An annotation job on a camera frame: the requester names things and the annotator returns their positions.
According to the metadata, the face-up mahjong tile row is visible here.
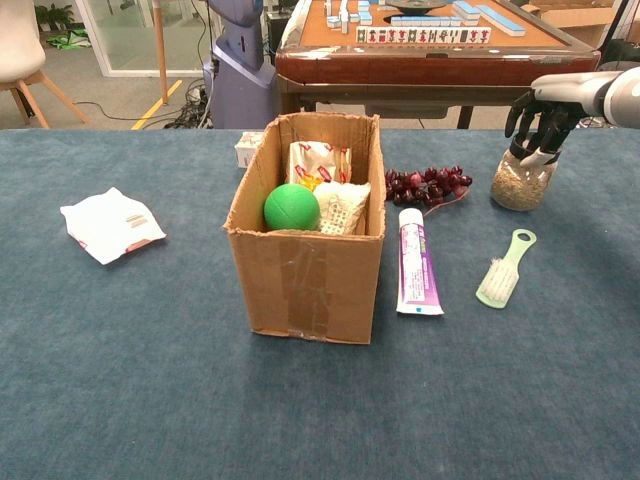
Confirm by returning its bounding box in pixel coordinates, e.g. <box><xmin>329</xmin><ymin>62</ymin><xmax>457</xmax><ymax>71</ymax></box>
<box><xmin>355</xmin><ymin>27</ymin><xmax>492</xmax><ymax>45</ymax></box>

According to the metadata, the green cloth heap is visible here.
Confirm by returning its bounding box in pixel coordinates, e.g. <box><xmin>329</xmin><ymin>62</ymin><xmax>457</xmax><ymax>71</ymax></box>
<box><xmin>47</xmin><ymin>28</ymin><xmax>92</xmax><ymax>51</ymax></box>

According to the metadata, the light green brush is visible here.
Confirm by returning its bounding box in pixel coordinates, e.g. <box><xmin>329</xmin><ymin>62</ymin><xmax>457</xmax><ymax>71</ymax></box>
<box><xmin>475</xmin><ymin>228</ymin><xmax>538</xmax><ymax>310</ymax></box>

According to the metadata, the white chair with wooden legs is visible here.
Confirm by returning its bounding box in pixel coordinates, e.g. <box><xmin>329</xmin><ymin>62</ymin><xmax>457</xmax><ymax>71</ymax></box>
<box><xmin>0</xmin><ymin>0</ymin><xmax>91</xmax><ymax>130</ymax></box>

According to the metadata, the glass jar with black lid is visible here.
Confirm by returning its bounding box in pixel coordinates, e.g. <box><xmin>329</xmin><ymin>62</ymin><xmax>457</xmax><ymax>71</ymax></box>
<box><xmin>490</xmin><ymin>139</ymin><xmax>560</xmax><ymax>212</ymax></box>

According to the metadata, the open cardboard carton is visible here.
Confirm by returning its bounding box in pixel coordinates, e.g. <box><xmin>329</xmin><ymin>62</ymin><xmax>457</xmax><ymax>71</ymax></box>
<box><xmin>529</xmin><ymin>0</ymin><xmax>626</xmax><ymax>49</ymax></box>

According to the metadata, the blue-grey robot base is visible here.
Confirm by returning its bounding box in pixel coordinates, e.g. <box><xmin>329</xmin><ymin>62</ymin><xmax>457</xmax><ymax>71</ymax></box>
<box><xmin>202</xmin><ymin>0</ymin><xmax>279</xmax><ymax>130</ymax></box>

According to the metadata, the wooden mahjong table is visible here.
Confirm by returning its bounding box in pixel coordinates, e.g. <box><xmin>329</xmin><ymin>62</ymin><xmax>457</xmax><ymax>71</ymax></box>
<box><xmin>274</xmin><ymin>0</ymin><xmax>601</xmax><ymax>130</ymax></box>

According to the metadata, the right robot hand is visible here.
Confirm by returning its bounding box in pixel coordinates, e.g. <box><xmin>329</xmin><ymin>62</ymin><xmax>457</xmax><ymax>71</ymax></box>
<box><xmin>504</xmin><ymin>72</ymin><xmax>609</xmax><ymax>168</ymax></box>

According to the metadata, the blue-backed mahjong tile row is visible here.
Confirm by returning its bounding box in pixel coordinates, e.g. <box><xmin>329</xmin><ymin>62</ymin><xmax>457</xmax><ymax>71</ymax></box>
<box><xmin>390</xmin><ymin>16</ymin><xmax>462</xmax><ymax>28</ymax></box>

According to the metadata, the small white carton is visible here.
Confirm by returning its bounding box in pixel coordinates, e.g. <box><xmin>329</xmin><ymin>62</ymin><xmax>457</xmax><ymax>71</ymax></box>
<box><xmin>234</xmin><ymin>131</ymin><xmax>265</xmax><ymax>170</ymax></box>

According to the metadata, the green potted plant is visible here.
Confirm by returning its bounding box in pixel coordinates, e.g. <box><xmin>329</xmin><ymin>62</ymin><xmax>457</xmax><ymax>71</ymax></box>
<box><xmin>34</xmin><ymin>3</ymin><xmax>75</xmax><ymax>32</ymax></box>

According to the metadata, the black floor cable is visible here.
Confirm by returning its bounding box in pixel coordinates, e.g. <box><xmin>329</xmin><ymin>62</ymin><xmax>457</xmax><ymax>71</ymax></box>
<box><xmin>74</xmin><ymin>101</ymin><xmax>206</xmax><ymax>125</ymax></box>

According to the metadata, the white purple toothpaste tube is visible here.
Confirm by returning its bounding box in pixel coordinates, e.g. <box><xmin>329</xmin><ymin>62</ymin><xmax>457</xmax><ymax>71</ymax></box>
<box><xmin>396</xmin><ymin>208</ymin><xmax>445</xmax><ymax>317</ymax></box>

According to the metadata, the long slanted mahjong tile row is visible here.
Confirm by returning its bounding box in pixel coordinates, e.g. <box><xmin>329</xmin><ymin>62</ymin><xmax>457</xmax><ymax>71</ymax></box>
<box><xmin>477</xmin><ymin>4</ymin><xmax>527</xmax><ymax>37</ymax></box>

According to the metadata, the brown cardboard box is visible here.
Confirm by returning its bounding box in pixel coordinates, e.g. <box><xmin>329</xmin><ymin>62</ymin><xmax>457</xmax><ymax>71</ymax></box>
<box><xmin>223</xmin><ymin>112</ymin><xmax>388</xmax><ymax>346</ymax></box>

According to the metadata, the green ball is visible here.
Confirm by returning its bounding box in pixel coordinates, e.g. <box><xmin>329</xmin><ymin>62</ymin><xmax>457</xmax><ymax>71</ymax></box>
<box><xmin>263</xmin><ymin>183</ymin><xmax>321</xmax><ymax>232</ymax></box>

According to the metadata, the dark red grape bunch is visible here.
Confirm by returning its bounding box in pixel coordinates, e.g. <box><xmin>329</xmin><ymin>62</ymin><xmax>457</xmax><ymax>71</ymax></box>
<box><xmin>384</xmin><ymin>166</ymin><xmax>474</xmax><ymax>217</ymax></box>

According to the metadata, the white flat packet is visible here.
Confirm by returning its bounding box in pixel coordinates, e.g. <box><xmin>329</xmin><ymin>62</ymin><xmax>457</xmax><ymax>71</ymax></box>
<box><xmin>59</xmin><ymin>186</ymin><xmax>168</xmax><ymax>266</ymax></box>

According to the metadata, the red and white snack packet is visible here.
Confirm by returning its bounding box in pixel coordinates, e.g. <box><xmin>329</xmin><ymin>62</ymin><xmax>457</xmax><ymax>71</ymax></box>
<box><xmin>285</xmin><ymin>141</ymin><xmax>353</xmax><ymax>193</ymax></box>

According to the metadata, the wooden pole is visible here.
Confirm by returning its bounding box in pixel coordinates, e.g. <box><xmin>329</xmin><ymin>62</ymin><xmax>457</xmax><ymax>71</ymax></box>
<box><xmin>151</xmin><ymin>0</ymin><xmax>170</xmax><ymax>106</ymax></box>

